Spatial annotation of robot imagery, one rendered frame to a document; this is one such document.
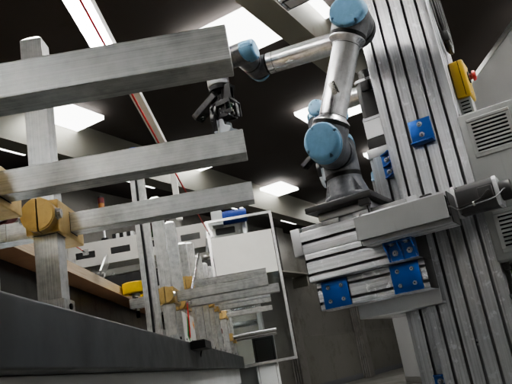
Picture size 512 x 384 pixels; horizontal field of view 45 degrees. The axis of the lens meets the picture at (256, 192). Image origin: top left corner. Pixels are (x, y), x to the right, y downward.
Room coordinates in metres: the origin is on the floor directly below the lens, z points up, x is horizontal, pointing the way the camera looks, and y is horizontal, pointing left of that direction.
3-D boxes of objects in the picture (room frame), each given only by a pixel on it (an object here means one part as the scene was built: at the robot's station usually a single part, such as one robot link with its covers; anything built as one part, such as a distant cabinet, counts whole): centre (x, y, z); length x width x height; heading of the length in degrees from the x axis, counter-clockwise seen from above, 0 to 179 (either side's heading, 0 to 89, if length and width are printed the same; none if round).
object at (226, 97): (1.92, 0.06, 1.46); 0.09 x 0.08 x 0.12; 62
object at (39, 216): (0.91, 0.32, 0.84); 0.14 x 0.06 x 0.05; 0
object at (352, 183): (1.94, -0.29, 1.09); 0.15 x 0.15 x 0.10
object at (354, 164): (1.93, -0.29, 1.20); 0.13 x 0.12 x 0.14; 159
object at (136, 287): (1.93, 0.43, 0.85); 0.08 x 0.08 x 0.11
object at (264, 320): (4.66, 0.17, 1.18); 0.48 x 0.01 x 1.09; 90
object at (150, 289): (1.62, 0.32, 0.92); 0.05 x 0.05 x 0.45; 0
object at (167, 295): (1.91, 0.32, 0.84); 0.14 x 0.06 x 0.05; 0
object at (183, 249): (2.39, 0.33, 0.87); 0.04 x 0.04 x 0.48; 0
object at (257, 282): (1.93, 0.23, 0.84); 0.44 x 0.03 x 0.04; 90
